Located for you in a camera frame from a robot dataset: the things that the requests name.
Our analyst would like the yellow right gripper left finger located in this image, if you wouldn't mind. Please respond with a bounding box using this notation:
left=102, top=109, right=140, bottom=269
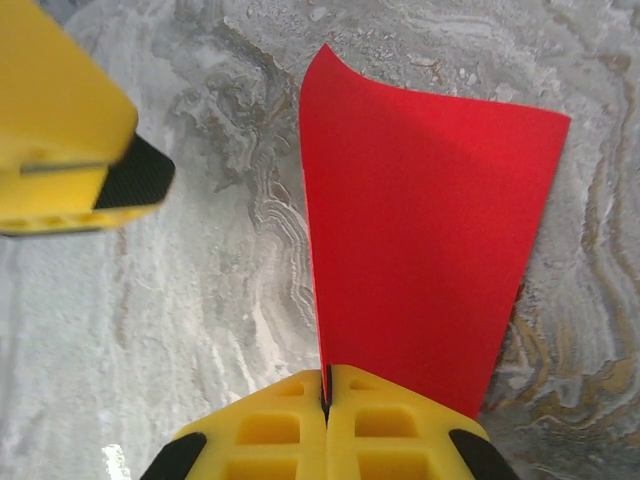
left=137, top=368, right=329, bottom=480

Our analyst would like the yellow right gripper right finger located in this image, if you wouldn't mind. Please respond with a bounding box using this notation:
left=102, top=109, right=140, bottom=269
left=324, top=364, right=521, bottom=480

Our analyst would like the red paper sheet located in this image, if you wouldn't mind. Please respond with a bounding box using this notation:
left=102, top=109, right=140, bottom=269
left=298, top=43, right=572, bottom=421

